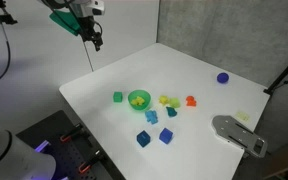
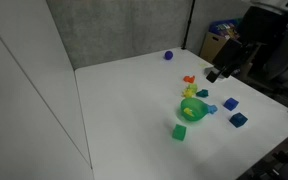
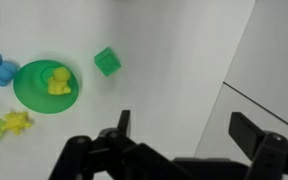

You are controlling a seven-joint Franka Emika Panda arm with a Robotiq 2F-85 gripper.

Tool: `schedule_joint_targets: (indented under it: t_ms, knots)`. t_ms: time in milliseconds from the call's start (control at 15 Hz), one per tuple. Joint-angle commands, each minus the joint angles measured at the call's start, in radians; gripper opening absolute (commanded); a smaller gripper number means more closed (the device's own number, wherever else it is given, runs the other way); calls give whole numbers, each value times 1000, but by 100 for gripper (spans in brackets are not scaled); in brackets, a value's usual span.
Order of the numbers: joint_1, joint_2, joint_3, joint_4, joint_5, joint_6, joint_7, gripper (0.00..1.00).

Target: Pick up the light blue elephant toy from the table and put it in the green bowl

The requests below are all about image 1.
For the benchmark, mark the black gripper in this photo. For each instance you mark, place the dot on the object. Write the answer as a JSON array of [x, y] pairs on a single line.
[[86, 24]]

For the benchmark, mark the light blue elephant toy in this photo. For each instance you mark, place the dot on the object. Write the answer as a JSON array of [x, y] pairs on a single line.
[[151, 116]]

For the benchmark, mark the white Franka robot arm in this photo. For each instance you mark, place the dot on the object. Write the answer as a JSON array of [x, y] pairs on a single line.
[[20, 160]]

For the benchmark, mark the green plastic bowl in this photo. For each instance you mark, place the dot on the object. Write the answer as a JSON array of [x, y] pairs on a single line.
[[139, 100]]

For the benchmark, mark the yellow toy inside bowl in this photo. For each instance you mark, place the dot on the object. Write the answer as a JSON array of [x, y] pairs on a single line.
[[138, 101]]

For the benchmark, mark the yellow star-shaped toy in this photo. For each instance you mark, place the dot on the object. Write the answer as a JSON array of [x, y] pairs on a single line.
[[163, 99]]

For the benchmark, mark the lime green toy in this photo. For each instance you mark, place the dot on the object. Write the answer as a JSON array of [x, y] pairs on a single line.
[[175, 102]]

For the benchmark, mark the teal toy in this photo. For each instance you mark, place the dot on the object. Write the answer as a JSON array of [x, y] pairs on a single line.
[[171, 112]]

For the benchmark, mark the orange toy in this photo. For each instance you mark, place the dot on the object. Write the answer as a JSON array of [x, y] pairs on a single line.
[[191, 101]]

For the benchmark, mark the green cube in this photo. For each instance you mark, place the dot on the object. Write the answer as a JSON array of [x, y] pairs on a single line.
[[117, 97]]

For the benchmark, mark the dark blue cube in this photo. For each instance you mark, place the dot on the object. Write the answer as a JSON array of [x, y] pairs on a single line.
[[143, 138]]

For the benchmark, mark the black perforated base board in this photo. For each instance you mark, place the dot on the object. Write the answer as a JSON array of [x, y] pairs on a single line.
[[64, 150]]

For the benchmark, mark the bright blue cube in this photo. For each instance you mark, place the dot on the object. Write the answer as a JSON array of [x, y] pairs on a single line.
[[166, 136]]

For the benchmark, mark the purple ball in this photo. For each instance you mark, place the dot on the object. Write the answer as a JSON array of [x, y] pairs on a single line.
[[222, 77]]

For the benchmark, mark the pale yellow flat piece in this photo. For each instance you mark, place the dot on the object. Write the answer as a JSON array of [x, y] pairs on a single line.
[[242, 116]]

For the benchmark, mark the grey metal mounting plate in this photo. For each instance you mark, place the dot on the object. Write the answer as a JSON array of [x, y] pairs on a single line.
[[237, 133]]

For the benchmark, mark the black tripod pole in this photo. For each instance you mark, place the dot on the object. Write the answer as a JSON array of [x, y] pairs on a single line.
[[284, 73]]

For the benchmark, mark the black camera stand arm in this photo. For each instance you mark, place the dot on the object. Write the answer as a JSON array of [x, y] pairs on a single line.
[[0, 20]]

